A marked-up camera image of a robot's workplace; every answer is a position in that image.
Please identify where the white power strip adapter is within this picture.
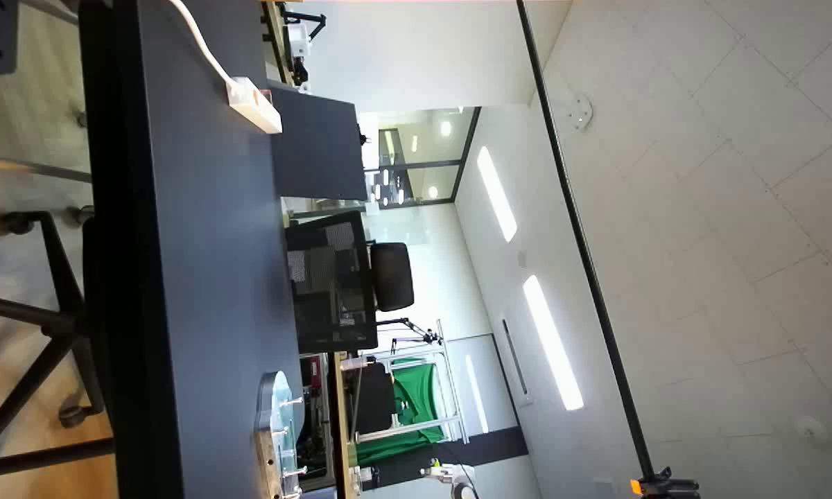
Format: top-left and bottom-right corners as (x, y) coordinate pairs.
(224, 75), (285, 137)

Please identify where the black mesh office chair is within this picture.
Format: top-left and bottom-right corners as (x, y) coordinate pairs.
(282, 208), (417, 354)

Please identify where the long ceiling light strip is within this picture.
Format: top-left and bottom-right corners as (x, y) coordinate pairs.
(475, 144), (521, 244)
(521, 270), (587, 412)

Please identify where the black framed glass door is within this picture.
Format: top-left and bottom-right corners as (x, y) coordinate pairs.
(363, 105), (483, 214)

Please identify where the dark partition panel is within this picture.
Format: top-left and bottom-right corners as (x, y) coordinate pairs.
(267, 81), (371, 201)

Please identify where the green box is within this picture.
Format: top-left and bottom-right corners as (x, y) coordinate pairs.
(356, 359), (447, 467)

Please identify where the black ceiling track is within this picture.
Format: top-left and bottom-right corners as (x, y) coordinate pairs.
(512, 0), (663, 481)

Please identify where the white ceiling smoke detector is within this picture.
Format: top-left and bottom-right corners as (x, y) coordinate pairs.
(565, 93), (596, 133)

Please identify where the wooden desk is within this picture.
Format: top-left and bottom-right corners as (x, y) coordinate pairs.
(257, 0), (331, 92)

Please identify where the orange black clamp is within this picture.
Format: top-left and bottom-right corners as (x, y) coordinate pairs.
(626, 467), (705, 499)

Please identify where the black star chair base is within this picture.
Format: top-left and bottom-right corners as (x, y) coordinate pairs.
(0, 208), (119, 481)

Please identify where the white metal rack frame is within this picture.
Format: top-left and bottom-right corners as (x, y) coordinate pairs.
(378, 316), (475, 446)

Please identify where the white power cable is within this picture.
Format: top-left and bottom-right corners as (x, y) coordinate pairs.
(166, 0), (238, 93)

